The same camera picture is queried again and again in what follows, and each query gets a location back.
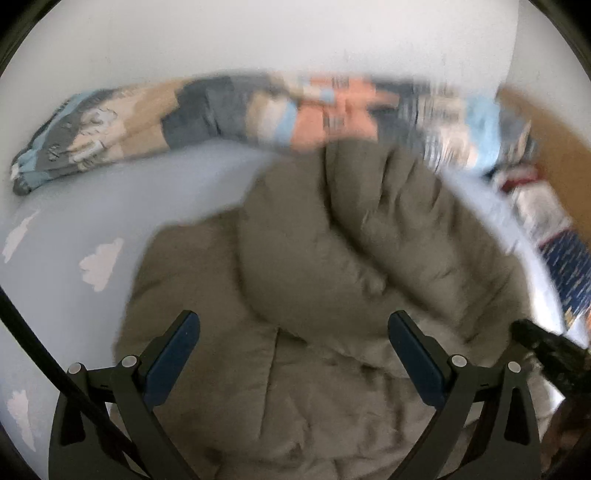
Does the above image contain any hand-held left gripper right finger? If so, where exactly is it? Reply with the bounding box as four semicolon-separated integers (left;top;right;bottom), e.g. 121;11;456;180
388;310;541;480

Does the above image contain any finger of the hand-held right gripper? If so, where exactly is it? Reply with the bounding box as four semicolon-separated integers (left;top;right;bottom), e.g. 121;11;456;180
512;318;591;402

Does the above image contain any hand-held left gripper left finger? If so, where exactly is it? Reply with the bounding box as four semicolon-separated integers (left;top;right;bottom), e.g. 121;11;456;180
48;310;200;480

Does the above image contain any olive quilted jacket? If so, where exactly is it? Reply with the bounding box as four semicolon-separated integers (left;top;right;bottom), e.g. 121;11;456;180
113;138;555;480

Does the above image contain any star and stripe pillow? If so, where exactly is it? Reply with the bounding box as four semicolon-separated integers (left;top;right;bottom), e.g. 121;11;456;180
485;161;591;328

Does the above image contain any light blue cloud bedsheet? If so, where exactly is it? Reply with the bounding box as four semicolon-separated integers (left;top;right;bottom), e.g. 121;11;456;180
0;138;591;480

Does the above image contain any wooden headboard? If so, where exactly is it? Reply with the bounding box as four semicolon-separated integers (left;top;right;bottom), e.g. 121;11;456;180
496;88;591;227

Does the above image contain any patchwork printed blanket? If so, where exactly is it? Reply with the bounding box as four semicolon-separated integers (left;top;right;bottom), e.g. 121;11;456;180
10;69;541;197

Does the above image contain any black cable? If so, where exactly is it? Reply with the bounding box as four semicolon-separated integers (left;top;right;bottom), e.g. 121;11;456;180
0;288;148;480

